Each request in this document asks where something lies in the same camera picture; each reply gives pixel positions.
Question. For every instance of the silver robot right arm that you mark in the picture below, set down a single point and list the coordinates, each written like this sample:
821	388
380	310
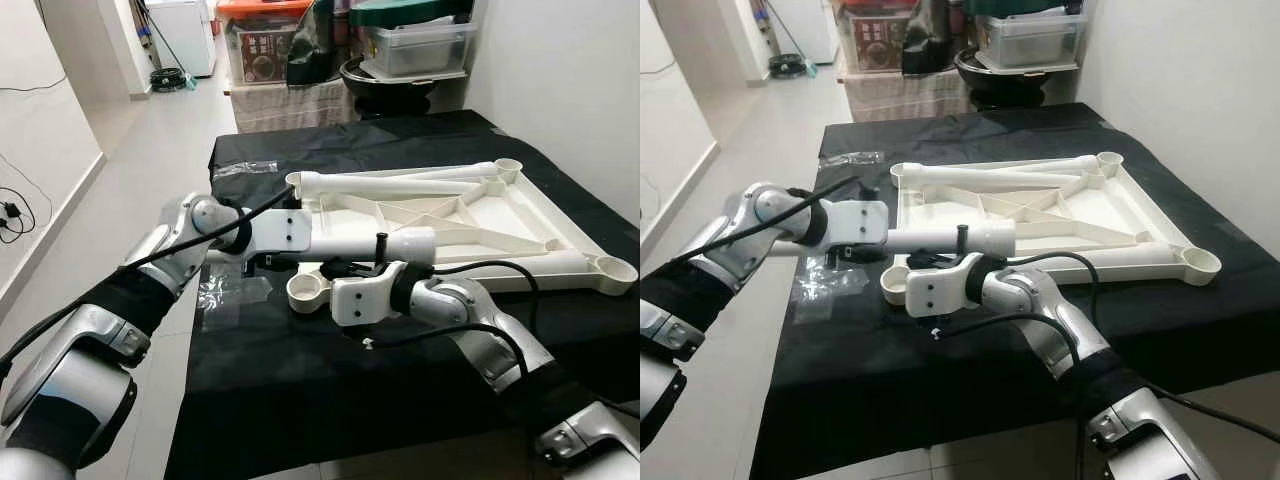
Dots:
1050	310
480	320

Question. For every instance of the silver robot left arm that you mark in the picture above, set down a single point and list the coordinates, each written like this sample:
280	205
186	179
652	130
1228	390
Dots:
750	240
180	240

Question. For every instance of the white plastic children table top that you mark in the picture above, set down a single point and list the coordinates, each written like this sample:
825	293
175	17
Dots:
1100	210
500	215

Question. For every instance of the clear tape strip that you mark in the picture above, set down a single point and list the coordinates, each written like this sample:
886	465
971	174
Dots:
245	170
878	160

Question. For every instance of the black tablecloth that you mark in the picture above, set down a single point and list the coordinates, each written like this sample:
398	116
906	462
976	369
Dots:
330	400
950	400

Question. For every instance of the black wok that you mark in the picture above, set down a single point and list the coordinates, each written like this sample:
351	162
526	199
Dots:
385	95
1000	88

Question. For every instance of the patterned cloth covered table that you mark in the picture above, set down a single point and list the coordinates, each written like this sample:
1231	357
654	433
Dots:
900	97
285	108

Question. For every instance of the mop with teal head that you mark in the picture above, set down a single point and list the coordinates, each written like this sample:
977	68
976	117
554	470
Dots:
192	84
811	70

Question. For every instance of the clear plastic storage bin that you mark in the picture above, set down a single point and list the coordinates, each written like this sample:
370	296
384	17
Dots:
1035	42
420	52

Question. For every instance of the orange lid storage box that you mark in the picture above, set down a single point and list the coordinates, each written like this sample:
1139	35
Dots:
260	55
880	45

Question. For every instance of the white chest freezer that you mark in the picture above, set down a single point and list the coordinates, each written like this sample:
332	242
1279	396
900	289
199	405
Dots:
185	35
805	30

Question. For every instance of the dark green pot lid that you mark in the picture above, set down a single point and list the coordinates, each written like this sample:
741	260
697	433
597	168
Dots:
410	12
1025	8

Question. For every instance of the black power plug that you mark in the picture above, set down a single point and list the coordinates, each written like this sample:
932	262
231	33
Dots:
12	212

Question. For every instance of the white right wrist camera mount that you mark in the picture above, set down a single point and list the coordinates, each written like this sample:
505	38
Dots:
365	295
940	290

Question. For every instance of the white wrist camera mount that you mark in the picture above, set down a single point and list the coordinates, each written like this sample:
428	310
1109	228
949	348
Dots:
855	222
365	295
280	230
940	290

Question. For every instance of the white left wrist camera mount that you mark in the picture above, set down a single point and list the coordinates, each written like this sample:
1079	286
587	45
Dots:
855	222
280	230

